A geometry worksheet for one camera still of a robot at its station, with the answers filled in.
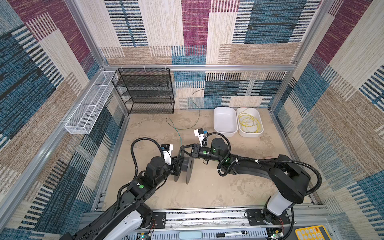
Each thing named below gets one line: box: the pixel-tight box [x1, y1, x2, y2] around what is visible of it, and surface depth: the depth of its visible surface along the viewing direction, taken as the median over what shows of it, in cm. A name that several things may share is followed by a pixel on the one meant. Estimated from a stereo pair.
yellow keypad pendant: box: [295, 225, 332, 240], surface depth 70 cm
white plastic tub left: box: [213, 107, 238, 137], surface depth 113 cm
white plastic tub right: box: [236, 107, 264, 138], surface depth 111 cm
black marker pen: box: [216, 230, 248, 238], surface depth 71 cm
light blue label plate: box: [178, 231, 202, 240], surface depth 70 cm
